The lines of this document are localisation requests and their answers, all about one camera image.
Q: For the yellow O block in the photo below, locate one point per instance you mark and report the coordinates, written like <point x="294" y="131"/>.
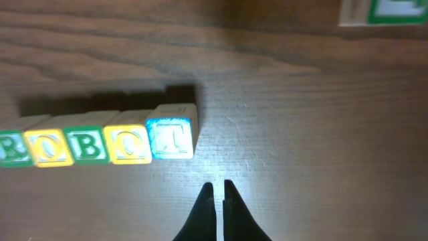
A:
<point x="47" y="141"/>
<point x="127" y="138"/>

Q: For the blue T wooden block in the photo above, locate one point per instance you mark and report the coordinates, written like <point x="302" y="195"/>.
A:
<point x="172" y="131"/>

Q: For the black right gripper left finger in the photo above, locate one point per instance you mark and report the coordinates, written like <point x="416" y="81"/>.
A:
<point x="201" y="224"/>

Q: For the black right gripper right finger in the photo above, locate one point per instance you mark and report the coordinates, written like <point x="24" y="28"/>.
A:
<point x="238" y="223"/>

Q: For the green J block front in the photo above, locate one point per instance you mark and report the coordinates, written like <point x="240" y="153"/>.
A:
<point x="358" y="13"/>

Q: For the green B wooden block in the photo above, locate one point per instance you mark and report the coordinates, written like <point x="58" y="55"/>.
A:
<point x="85" y="137"/>

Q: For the green R wooden block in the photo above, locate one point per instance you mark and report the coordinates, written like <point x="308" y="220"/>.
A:
<point x="14" y="150"/>

